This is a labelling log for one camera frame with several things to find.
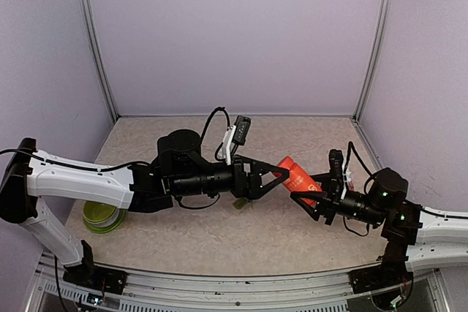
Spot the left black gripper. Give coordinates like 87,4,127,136
173,155,290,201

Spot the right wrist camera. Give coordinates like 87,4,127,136
328,149,355,202

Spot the green bowl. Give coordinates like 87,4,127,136
83,201,119,228

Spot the left aluminium frame post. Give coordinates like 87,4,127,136
80,0,120,124

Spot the front aluminium rail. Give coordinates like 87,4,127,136
22,254,454,311

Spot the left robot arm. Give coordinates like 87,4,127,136
1,129,290,286

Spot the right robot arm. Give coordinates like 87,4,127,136
290,168,467,286

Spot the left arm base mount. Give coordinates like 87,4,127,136
63,265,127,295

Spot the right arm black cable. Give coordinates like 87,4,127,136
347,140,377,196

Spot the green plate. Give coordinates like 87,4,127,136
83,202,127,234

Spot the right aluminium frame post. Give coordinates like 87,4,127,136
353,0,392,124

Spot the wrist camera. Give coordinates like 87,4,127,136
217,115,252,165
328,149,355,202

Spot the aluminium frame post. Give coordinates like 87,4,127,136
80,0,120,124
353,0,392,124

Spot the green weekly pill organizer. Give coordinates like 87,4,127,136
233,197,252,210

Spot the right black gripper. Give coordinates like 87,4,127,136
291,172,388,227

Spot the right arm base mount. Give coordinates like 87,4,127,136
348,262,414,294

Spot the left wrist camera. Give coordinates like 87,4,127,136
217,115,252,165

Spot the red pill bottle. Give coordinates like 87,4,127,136
277,156,322,193

